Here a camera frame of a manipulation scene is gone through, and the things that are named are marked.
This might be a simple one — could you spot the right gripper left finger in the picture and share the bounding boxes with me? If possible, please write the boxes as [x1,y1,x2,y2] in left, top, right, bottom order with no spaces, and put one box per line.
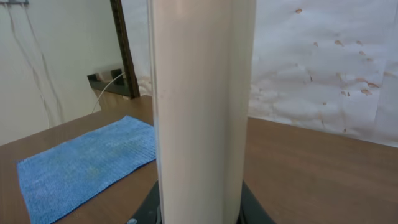
[126,180,162,224]

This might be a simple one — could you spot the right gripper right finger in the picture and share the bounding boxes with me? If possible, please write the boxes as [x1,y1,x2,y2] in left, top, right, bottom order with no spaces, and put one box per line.
[238,180,277,224]

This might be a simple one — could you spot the white pipette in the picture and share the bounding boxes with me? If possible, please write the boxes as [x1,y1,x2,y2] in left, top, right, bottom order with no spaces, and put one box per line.
[147,0,257,224]

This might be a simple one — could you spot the blue cloth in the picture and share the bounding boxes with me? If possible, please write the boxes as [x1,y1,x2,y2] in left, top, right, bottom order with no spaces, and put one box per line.
[17,114,157,224]

